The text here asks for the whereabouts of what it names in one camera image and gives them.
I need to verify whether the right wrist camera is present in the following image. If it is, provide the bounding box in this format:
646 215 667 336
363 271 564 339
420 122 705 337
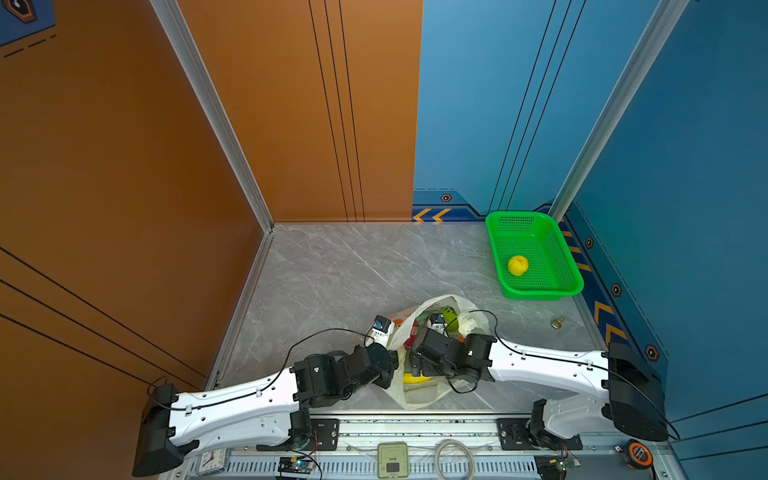
428 312 447 332

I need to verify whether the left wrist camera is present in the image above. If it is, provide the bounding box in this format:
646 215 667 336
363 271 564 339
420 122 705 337
368 315 395 347

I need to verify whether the coiled white cable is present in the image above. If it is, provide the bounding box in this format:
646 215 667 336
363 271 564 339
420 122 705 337
434 439 476 480

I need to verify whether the yellow banana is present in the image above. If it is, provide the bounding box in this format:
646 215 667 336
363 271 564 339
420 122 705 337
403 373 431 385

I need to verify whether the green circuit board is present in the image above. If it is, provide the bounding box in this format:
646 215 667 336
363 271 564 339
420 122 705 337
534 456 581 480
276 457 318 479

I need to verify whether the yellow translucent plastic bag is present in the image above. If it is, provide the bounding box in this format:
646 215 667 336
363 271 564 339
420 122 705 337
385 294 494 410

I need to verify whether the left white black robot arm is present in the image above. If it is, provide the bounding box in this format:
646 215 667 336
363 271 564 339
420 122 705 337
132 343 399 478

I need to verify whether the orange black tape measure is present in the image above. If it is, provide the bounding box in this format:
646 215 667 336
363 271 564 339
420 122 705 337
619 439 653 470

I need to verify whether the yellow lemon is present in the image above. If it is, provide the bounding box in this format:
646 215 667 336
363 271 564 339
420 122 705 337
507 255 529 277

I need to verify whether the right green circuit board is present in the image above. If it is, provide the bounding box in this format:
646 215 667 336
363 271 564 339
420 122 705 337
534 456 581 480

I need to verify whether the left green circuit board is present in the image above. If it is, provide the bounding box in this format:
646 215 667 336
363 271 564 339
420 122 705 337
276 457 318 479

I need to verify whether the green plastic mesh basket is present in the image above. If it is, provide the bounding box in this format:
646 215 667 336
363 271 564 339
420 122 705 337
485 211 584 301

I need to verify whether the red dragon fruit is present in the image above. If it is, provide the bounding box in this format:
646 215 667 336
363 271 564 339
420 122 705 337
403 321 420 350

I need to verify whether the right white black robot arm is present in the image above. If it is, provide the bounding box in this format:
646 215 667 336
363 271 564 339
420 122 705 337
409 329 670 450

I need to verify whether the small white alarm clock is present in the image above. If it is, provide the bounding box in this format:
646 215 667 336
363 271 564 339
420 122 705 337
196 449 229 476

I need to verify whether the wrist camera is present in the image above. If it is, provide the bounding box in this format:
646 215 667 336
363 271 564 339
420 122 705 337
428 312 447 332
368 315 395 347

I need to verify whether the green square device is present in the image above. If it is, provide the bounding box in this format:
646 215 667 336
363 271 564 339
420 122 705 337
377 442 410 479

